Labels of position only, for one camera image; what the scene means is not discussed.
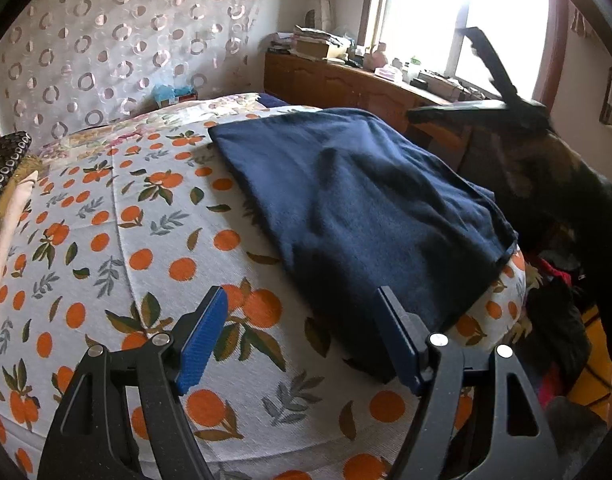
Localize pink figurine on sideboard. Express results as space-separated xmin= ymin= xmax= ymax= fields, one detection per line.
xmin=363 ymin=42 xmax=388 ymax=72

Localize orange fruit print bedsheet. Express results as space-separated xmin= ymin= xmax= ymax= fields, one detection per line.
xmin=0 ymin=106 xmax=527 ymax=479

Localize long wooden sideboard cabinet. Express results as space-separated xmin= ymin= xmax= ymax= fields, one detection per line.
xmin=263 ymin=52 xmax=448 ymax=133

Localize bright window with frame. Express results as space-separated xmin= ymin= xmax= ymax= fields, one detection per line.
xmin=360 ymin=0 xmax=568 ymax=106

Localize navy printed t-shirt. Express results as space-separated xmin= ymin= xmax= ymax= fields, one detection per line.
xmin=209 ymin=108 xmax=518 ymax=385

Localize circle patterned sheer curtain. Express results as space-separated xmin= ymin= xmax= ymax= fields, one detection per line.
xmin=0 ymin=0 xmax=261 ymax=146

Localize floral bed quilt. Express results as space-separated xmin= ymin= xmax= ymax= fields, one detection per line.
xmin=38 ymin=92 xmax=286 ymax=162

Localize stack of papers and boxes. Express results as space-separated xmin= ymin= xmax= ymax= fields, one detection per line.
xmin=268 ymin=25 xmax=353 ymax=61

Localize blue item cardboard box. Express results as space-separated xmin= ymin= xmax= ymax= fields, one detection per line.
xmin=152 ymin=84 xmax=197 ymax=108

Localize black circle patterned pillow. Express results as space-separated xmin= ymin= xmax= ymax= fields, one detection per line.
xmin=0 ymin=131 xmax=32 ymax=195

